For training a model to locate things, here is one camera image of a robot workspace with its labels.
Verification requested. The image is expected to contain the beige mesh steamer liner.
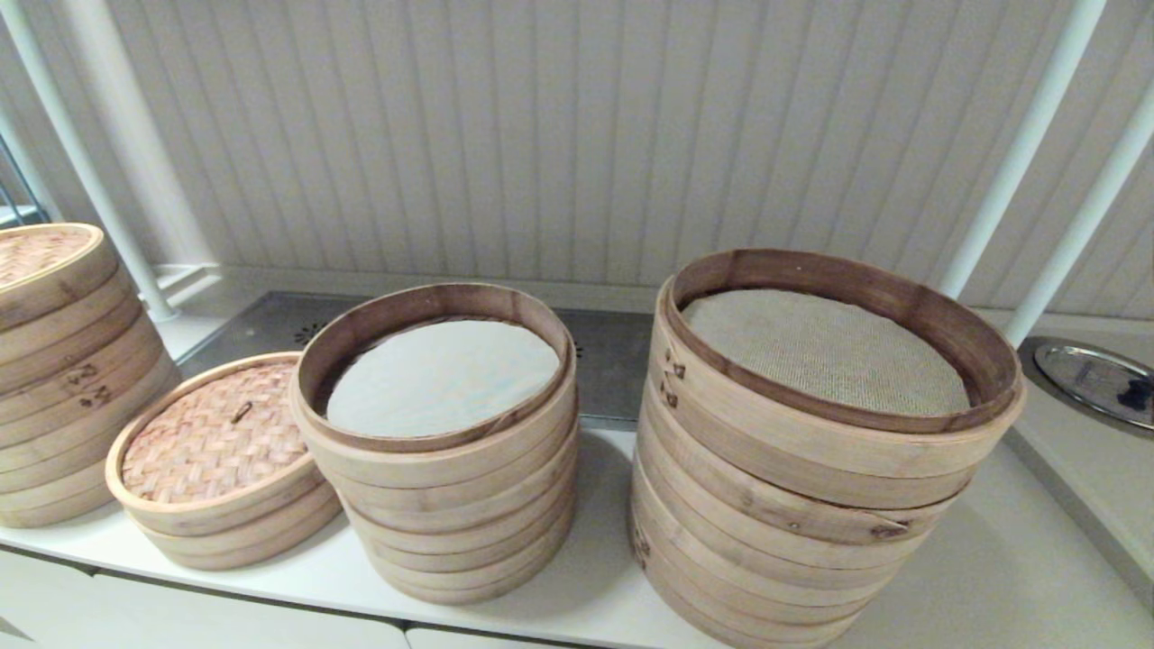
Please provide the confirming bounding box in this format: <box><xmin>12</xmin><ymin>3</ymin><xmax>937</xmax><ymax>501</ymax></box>
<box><xmin>681</xmin><ymin>288</ymin><xmax>973</xmax><ymax>417</ymax></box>

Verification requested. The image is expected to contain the grey metal rack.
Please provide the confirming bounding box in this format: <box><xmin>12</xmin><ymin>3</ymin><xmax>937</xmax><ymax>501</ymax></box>
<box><xmin>0</xmin><ymin>135</ymin><xmax>48</xmax><ymax>228</ymax></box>

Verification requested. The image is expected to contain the medium bamboo steamer basket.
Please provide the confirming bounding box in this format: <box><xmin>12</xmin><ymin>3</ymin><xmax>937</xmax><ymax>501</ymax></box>
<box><xmin>359</xmin><ymin>505</ymin><xmax>574</xmax><ymax>596</ymax></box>
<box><xmin>126</xmin><ymin>491</ymin><xmax>343</xmax><ymax>553</ymax></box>
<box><xmin>290</xmin><ymin>283</ymin><xmax>579</xmax><ymax>489</ymax></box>
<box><xmin>343</xmin><ymin>473</ymin><xmax>578</xmax><ymax>578</ymax></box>
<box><xmin>326</xmin><ymin>442</ymin><xmax>579</xmax><ymax>551</ymax></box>
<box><xmin>307</xmin><ymin>410</ymin><xmax>579</xmax><ymax>522</ymax></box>
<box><xmin>144</xmin><ymin>509</ymin><xmax>343</xmax><ymax>571</ymax></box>
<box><xmin>379</xmin><ymin>532</ymin><xmax>564</xmax><ymax>607</ymax></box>

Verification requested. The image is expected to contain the small woven bamboo steamer lid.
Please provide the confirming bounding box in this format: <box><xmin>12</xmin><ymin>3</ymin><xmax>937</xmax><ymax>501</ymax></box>
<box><xmin>105</xmin><ymin>352</ymin><xmax>321</xmax><ymax>537</ymax></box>

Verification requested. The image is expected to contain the wide white post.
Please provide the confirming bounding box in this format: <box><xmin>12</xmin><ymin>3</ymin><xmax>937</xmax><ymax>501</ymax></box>
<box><xmin>61</xmin><ymin>0</ymin><xmax>222</xmax><ymax>271</ymax></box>

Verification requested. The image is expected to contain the round stainless steel lid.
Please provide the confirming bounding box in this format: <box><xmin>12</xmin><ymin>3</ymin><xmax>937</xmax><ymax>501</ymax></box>
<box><xmin>1034</xmin><ymin>343</ymin><xmax>1154</xmax><ymax>431</ymax></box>

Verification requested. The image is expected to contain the thin white metal pole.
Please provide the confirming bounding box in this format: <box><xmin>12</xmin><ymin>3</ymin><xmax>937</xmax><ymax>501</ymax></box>
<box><xmin>938</xmin><ymin>0</ymin><xmax>1110</xmax><ymax>300</ymax></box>
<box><xmin>1003</xmin><ymin>95</ymin><xmax>1154</xmax><ymax>348</ymax></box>
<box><xmin>0</xmin><ymin>113</ymin><xmax>62</xmax><ymax>224</ymax></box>
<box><xmin>0</xmin><ymin>0</ymin><xmax>179</xmax><ymax>323</ymax></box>

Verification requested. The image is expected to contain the white round steamer liner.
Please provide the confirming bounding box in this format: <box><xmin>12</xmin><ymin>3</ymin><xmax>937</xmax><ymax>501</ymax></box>
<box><xmin>325</xmin><ymin>318</ymin><xmax>562</xmax><ymax>440</ymax></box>

